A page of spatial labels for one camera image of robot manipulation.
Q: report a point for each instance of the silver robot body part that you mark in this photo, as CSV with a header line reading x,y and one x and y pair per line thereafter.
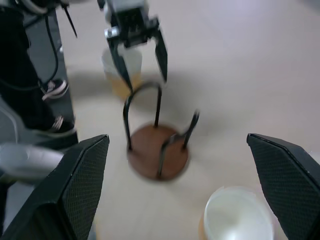
x,y
27,160

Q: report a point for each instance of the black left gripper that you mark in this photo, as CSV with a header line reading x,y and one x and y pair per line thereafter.
x,y
132,27

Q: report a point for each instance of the person's black trouser legs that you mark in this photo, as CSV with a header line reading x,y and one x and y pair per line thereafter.
x,y
17,75

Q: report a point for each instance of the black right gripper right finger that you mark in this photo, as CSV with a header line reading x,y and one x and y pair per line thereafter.
x,y
290,180

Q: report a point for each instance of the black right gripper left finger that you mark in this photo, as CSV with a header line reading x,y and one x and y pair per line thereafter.
x,y
62,190

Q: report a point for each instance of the translucent cup with orange liquid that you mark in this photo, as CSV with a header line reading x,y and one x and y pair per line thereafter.
x,y
132,72

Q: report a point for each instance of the black and white sneaker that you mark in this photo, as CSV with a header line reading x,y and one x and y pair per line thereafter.
x,y
56,88
61,125

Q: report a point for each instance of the white plastic cup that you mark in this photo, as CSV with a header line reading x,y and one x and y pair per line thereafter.
x,y
235,215

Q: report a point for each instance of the dark grey upright panel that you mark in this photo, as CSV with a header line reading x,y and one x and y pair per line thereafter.
x,y
63,65

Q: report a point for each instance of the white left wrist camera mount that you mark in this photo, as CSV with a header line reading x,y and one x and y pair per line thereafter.
x,y
120,6

